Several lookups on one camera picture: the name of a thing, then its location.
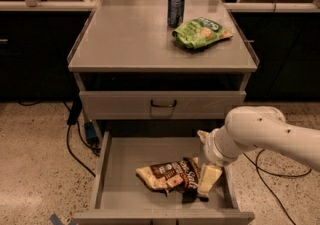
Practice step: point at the blue soda can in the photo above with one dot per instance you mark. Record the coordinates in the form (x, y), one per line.
(175, 12)

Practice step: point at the closed grey top drawer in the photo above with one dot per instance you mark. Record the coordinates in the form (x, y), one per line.
(134, 105)

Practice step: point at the blue power adapter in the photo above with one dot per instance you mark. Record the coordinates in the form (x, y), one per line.
(90, 133)

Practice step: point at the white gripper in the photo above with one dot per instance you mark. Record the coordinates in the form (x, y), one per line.
(213, 150)

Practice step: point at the grey drawer cabinet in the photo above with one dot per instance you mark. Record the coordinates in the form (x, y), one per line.
(128, 46)

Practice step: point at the blue floor tape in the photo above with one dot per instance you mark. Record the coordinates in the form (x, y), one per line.
(55, 220)

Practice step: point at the brown chip bag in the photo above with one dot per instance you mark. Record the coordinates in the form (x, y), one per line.
(183, 176)

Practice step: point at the green chip bag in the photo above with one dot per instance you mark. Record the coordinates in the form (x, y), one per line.
(200, 32)

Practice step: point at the dark lab bench left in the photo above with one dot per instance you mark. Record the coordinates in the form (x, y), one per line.
(34, 46)

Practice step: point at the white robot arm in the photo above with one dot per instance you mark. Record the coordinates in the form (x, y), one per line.
(247, 128)

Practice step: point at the open grey middle drawer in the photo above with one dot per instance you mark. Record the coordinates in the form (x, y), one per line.
(119, 196)

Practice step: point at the black drawer handle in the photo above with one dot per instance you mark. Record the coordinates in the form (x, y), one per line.
(163, 105)

